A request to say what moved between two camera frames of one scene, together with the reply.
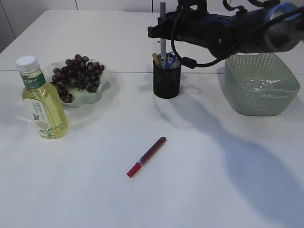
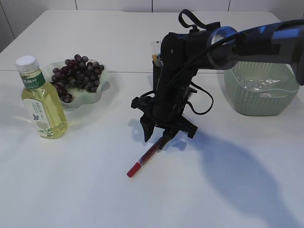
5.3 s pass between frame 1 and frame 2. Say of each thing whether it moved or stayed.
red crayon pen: stayed
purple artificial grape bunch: stayed
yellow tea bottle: stayed
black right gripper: moved
